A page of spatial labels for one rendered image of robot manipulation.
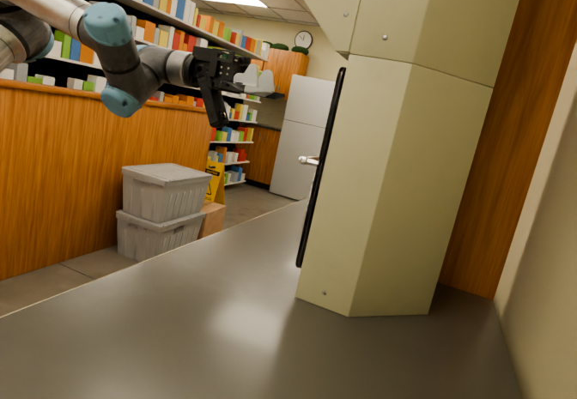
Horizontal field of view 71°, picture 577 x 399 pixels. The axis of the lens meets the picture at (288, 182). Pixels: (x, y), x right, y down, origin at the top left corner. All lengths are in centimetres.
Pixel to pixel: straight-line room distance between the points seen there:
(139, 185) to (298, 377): 254
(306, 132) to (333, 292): 519
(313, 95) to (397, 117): 521
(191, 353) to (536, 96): 91
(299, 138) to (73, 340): 547
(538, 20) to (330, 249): 71
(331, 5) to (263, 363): 60
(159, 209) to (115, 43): 222
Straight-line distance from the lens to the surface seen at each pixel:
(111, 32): 83
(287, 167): 604
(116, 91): 90
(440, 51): 77
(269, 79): 89
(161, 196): 293
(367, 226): 75
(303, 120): 594
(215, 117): 88
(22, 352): 63
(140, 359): 61
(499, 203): 111
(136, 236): 313
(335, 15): 78
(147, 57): 97
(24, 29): 118
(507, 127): 110
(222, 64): 88
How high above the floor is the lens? 129
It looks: 10 degrees down
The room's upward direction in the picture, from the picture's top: 12 degrees clockwise
